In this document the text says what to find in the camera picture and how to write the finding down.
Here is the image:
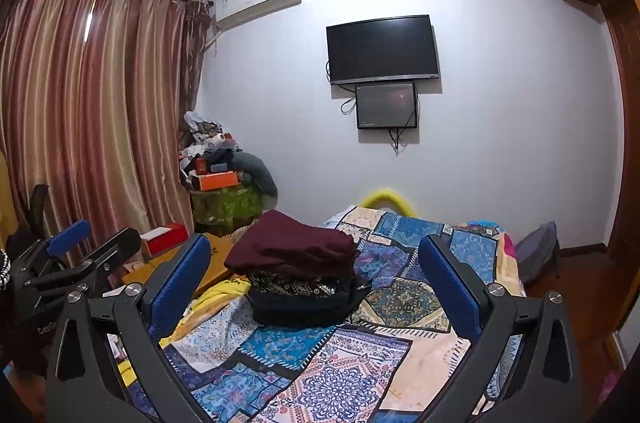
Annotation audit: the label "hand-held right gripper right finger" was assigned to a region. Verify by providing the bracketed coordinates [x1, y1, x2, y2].
[417, 234, 584, 423]

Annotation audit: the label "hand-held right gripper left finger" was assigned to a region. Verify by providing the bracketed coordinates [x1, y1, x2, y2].
[44, 233, 216, 423]

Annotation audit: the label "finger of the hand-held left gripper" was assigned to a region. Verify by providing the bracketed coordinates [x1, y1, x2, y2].
[46, 219, 93, 265]
[60, 226, 143, 296]

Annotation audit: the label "maroon garment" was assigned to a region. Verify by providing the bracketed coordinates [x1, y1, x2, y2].
[224, 209, 360, 280]

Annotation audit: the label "dark patterned folded clothes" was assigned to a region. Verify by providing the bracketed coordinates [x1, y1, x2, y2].
[247, 270, 373, 329]

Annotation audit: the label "red and white box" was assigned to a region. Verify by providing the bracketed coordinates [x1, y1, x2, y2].
[139, 222, 191, 260]

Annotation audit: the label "green patterned cloth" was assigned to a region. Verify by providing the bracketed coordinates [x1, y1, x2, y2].
[190, 185, 267, 235]

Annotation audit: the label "orange box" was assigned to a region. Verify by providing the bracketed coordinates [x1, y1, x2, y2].
[195, 171, 240, 192]

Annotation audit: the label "patchwork printed blanket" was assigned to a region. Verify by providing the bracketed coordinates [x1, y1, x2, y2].
[107, 204, 527, 423]

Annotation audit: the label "striped reddish curtain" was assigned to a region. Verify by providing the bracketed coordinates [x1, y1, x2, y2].
[0, 0, 213, 266]

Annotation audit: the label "grey pillow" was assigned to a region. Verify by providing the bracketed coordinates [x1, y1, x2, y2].
[232, 151, 279, 204]

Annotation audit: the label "pile of assorted clutter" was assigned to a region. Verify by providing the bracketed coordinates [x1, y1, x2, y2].
[178, 110, 247, 192]

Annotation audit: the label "white air conditioner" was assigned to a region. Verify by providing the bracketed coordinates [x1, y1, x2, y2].
[208, 0, 304, 36]

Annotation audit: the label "yellow ring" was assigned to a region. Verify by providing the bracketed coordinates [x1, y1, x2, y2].
[360, 187, 417, 220]

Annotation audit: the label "black cable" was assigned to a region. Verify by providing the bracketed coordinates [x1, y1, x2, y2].
[340, 84, 358, 116]
[389, 127, 410, 154]

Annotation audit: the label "small black wall monitor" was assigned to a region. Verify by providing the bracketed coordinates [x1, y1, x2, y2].
[355, 82, 419, 130]

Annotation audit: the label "black wall television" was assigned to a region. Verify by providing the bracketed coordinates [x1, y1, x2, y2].
[326, 15, 441, 86]

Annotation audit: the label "wooden door frame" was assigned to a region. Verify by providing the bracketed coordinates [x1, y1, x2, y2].
[589, 0, 640, 319]

